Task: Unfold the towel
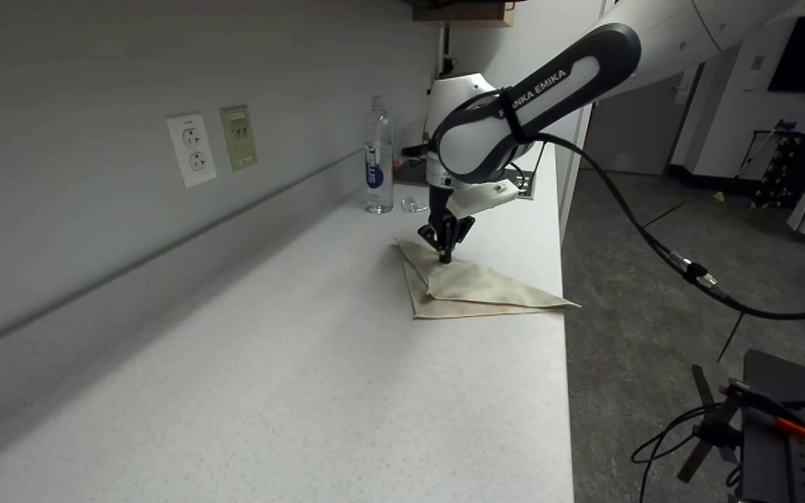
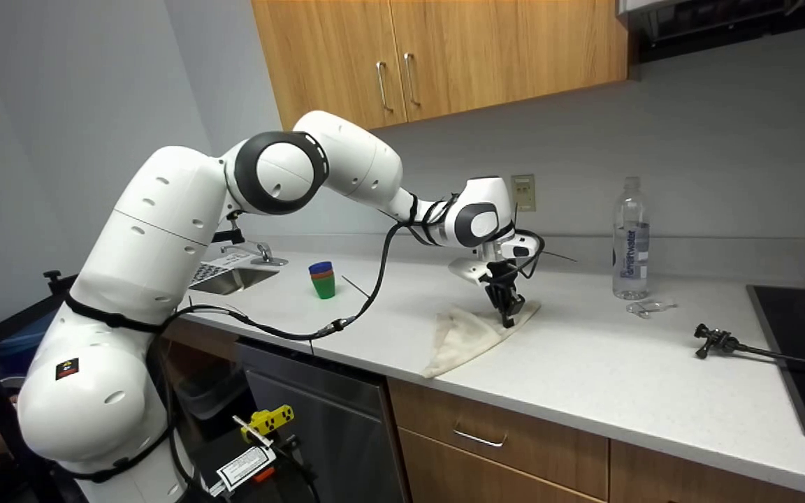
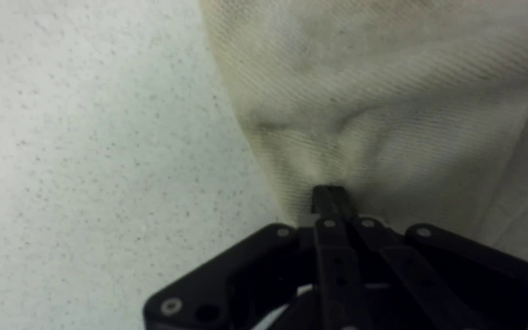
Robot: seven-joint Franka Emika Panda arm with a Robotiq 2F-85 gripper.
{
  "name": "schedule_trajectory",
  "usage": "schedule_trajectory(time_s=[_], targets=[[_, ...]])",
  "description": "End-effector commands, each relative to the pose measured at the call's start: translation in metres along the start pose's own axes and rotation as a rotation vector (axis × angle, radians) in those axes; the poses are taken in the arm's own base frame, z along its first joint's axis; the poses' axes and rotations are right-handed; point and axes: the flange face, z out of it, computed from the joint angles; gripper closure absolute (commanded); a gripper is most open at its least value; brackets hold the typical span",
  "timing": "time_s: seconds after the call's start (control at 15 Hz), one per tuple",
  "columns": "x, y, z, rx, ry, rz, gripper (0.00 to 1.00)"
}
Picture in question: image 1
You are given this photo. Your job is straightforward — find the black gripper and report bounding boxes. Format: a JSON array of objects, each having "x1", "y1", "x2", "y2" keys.
[{"x1": 416, "y1": 185, "x2": 477, "y2": 267}]

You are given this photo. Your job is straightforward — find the beige cloth towel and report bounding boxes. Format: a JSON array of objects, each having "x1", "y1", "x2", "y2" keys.
[{"x1": 391, "y1": 233, "x2": 582, "y2": 324}]

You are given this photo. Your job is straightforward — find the clear plastic water bottle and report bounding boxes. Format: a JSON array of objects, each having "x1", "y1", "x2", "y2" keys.
[{"x1": 358, "y1": 92, "x2": 398, "y2": 217}]

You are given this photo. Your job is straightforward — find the red fire extinguisher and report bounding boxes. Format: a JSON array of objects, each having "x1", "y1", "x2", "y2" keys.
[{"x1": 430, "y1": 22, "x2": 459, "y2": 78}]

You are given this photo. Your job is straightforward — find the black tripod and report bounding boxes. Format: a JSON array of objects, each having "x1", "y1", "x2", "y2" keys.
[{"x1": 632, "y1": 359, "x2": 746, "y2": 485}]

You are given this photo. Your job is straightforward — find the orange black clamp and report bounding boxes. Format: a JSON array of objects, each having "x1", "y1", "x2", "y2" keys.
[{"x1": 723, "y1": 379, "x2": 805, "y2": 444}]

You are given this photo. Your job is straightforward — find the black perforated table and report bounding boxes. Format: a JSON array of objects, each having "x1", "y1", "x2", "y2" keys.
[{"x1": 739, "y1": 345, "x2": 805, "y2": 503}]

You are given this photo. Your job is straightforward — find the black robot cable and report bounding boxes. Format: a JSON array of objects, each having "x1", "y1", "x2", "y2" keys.
[{"x1": 537, "y1": 129, "x2": 805, "y2": 324}]

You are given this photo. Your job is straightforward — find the beige wall switch plate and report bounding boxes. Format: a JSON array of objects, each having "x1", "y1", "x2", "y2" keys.
[{"x1": 217, "y1": 99, "x2": 259, "y2": 175}]

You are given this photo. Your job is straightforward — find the white wall power outlet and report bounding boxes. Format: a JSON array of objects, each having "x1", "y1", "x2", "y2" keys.
[{"x1": 164, "y1": 112, "x2": 222, "y2": 193}]

